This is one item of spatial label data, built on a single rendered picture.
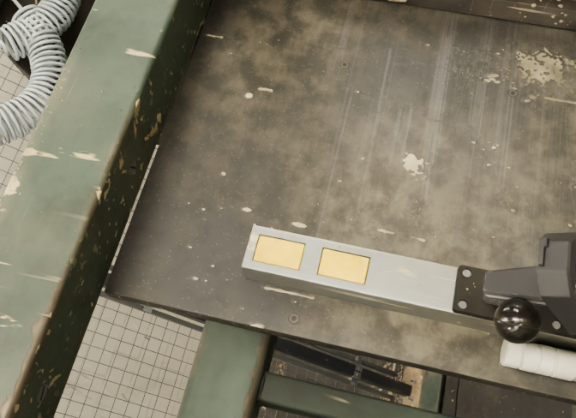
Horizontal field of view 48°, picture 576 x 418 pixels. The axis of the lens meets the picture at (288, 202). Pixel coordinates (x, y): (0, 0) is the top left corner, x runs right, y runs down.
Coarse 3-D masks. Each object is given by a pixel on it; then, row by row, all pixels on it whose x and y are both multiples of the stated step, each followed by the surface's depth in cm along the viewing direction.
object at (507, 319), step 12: (492, 300) 63; (516, 300) 53; (504, 312) 53; (516, 312) 52; (528, 312) 52; (504, 324) 53; (516, 324) 52; (528, 324) 52; (540, 324) 53; (504, 336) 53; (516, 336) 52; (528, 336) 52
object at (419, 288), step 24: (288, 240) 69; (312, 240) 68; (264, 264) 67; (312, 264) 67; (384, 264) 67; (408, 264) 67; (432, 264) 67; (312, 288) 68; (336, 288) 66; (360, 288) 66; (384, 288) 66; (408, 288) 66; (432, 288) 66; (408, 312) 68; (432, 312) 66; (552, 336) 64
